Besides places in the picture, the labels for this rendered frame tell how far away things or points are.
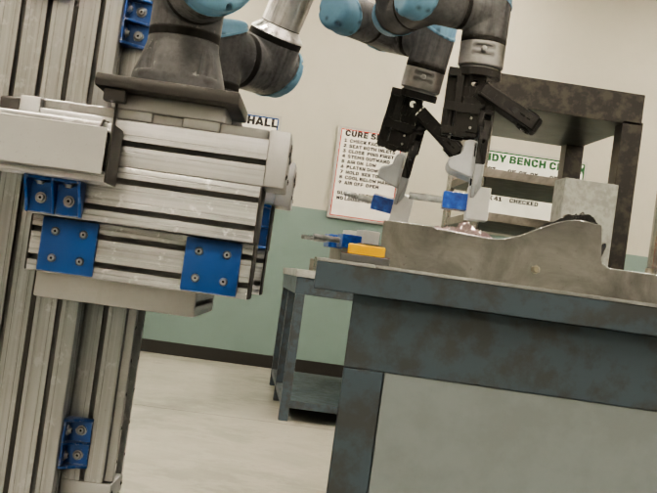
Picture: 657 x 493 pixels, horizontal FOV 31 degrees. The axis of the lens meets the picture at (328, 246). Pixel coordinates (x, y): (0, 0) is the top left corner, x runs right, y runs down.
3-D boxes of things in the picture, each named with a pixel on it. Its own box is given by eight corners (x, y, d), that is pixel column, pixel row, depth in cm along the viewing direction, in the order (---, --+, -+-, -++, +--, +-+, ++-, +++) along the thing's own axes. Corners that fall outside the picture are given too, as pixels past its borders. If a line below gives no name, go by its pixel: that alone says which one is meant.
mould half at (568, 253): (376, 271, 205) (387, 194, 205) (377, 272, 231) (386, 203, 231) (666, 311, 203) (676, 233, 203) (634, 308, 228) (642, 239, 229)
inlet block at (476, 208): (407, 210, 193) (411, 177, 193) (406, 212, 198) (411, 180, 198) (487, 221, 192) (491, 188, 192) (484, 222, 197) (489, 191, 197)
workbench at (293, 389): (275, 420, 617) (298, 251, 619) (267, 383, 807) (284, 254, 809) (407, 437, 622) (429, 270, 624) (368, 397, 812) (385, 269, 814)
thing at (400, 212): (339, 207, 222) (346, 180, 222) (341, 205, 227) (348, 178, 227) (407, 225, 222) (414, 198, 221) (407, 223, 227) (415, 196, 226)
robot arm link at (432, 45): (436, 13, 226) (470, 20, 220) (419, 69, 227) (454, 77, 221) (410, 3, 220) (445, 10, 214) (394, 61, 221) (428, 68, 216)
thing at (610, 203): (444, 438, 640) (496, 63, 645) (405, 405, 793) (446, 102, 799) (612, 461, 646) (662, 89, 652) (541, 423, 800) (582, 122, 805)
